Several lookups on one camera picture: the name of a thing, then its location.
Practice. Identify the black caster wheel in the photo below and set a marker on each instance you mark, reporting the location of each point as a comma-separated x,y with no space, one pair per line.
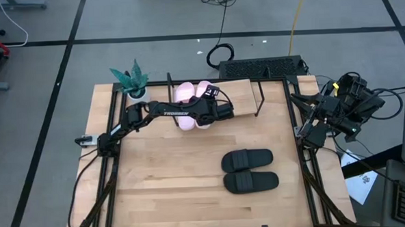
2,32

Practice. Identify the black slide sandal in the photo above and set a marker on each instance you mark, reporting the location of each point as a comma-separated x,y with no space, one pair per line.
259,159
263,180

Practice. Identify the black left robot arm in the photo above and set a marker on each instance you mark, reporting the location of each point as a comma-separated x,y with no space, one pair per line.
175,113

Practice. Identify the wooden shelf black metal frame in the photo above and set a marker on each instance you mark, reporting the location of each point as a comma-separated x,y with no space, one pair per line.
243,98

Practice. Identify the black perforated computer case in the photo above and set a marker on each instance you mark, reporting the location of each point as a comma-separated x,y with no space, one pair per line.
276,67

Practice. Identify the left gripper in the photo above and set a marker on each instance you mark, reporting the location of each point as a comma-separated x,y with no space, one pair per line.
209,111

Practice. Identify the black connector plug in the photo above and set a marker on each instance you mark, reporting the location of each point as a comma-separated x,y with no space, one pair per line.
87,140

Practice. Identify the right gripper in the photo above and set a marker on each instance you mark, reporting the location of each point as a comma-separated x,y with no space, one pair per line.
329,104

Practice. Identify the grey metal stand foot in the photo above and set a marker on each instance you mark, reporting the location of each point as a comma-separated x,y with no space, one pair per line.
16,4

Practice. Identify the black desk bar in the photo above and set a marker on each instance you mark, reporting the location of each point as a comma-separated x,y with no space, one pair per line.
372,161

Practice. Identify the black aluminium rig frame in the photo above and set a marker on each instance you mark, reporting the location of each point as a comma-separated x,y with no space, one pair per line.
156,83

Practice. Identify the green plant white pot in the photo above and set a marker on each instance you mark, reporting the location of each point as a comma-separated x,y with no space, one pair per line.
134,82

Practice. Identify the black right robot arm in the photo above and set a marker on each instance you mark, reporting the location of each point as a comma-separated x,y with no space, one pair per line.
356,103

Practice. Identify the pink slide sandal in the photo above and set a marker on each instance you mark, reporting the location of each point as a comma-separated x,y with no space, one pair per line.
184,92
201,89

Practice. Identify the white paper sheet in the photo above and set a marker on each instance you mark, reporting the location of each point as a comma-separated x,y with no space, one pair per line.
360,188

